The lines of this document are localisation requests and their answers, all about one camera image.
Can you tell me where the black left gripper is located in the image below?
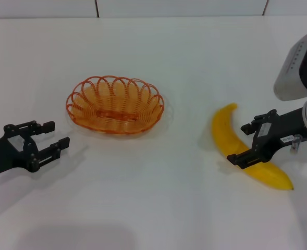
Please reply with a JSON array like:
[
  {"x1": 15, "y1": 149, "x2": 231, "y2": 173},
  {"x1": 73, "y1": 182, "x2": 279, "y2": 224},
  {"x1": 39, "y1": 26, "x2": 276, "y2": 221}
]
[{"x1": 0, "y1": 120, "x2": 71, "y2": 179}]

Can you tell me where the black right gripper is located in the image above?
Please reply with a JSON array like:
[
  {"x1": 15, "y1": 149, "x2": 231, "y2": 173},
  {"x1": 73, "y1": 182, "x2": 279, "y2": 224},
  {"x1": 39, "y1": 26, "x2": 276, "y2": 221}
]
[{"x1": 226, "y1": 106, "x2": 307, "y2": 170}]

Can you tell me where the yellow banana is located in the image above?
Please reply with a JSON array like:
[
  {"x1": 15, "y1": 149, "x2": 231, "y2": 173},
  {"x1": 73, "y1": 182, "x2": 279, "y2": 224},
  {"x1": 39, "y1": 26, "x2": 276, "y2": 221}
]
[{"x1": 211, "y1": 103, "x2": 294, "y2": 191}]

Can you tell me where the orange wire fruit basket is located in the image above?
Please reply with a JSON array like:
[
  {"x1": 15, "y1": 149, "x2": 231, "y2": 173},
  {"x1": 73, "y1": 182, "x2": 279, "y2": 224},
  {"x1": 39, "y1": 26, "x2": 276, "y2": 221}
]
[{"x1": 64, "y1": 75, "x2": 165, "y2": 135}]

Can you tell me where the silver connector plug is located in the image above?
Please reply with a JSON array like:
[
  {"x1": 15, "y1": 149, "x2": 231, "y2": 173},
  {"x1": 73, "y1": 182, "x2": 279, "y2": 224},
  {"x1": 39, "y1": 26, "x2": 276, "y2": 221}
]
[{"x1": 290, "y1": 134, "x2": 302, "y2": 155}]

